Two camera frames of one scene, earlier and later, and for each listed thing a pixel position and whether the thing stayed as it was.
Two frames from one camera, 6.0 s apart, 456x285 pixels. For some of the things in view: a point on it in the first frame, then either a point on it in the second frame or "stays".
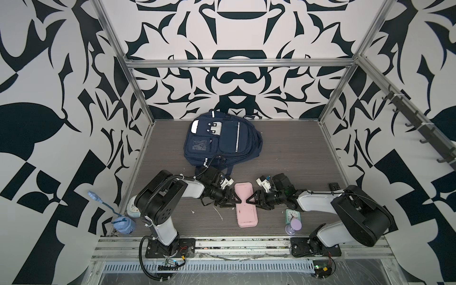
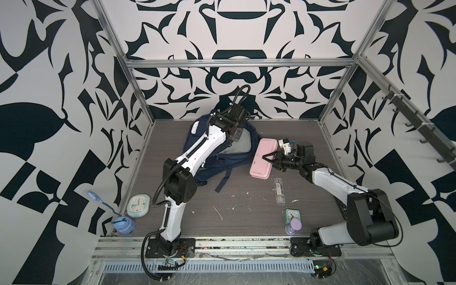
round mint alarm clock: (132, 209) stays
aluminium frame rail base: (364, 260) stays
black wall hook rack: (402, 104) stays
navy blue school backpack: (216, 138) stays
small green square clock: (290, 214) stays
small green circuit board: (322, 268) stays
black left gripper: (229, 200) → (238, 131)
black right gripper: (258, 195) → (278, 160)
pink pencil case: (247, 214) → (260, 168)
